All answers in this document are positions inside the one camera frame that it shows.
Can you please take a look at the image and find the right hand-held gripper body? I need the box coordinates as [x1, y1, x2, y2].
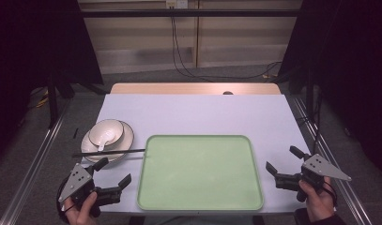
[274, 153, 353, 203]

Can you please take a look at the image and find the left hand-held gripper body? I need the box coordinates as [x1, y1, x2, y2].
[58, 162, 123, 218]

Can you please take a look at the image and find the person's right hand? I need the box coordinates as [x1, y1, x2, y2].
[298, 176, 336, 223]

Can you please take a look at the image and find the person's left hand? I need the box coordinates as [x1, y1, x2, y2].
[64, 191, 99, 225]

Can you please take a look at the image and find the black chopstick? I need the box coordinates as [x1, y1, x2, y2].
[72, 149, 145, 158]
[71, 148, 146, 158]

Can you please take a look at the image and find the white ceramic spoon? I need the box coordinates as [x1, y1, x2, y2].
[97, 128, 116, 153]

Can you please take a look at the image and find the white ceramic bowl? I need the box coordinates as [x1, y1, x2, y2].
[87, 118, 125, 148]

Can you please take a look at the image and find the white ceramic plate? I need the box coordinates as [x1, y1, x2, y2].
[80, 120, 135, 164]

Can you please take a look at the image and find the light green plastic tray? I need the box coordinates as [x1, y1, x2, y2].
[136, 134, 265, 212]

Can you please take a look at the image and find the black metal stand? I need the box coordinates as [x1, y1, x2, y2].
[47, 73, 61, 129]

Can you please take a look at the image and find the white table mat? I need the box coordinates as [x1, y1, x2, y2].
[81, 93, 313, 217]

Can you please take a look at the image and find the black curtain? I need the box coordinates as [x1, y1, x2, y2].
[276, 0, 382, 172]
[0, 0, 104, 163]

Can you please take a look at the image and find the black gripper cord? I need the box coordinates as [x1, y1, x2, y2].
[322, 180, 339, 208]
[55, 177, 71, 225]

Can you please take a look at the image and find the aluminium floor rail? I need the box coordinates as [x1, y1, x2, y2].
[292, 96, 374, 225]
[0, 98, 72, 225]

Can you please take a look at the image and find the yellow cable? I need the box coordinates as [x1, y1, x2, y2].
[34, 89, 51, 109]

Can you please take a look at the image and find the black wall cable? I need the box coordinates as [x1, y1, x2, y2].
[169, 7, 283, 83]

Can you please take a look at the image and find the black horizontal frame bar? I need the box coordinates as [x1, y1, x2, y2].
[80, 8, 301, 19]

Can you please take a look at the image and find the white wall socket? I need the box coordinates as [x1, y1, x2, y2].
[165, 0, 189, 9]

